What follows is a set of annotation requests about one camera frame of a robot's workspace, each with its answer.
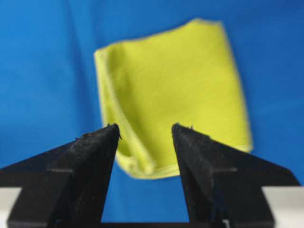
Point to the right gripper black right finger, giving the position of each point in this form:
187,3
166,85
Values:
221,182

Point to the blue table cloth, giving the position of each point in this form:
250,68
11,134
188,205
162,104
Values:
49,89

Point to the yellow-green microfiber towel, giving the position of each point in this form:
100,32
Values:
186,75

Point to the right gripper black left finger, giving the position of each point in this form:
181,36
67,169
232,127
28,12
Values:
61,188

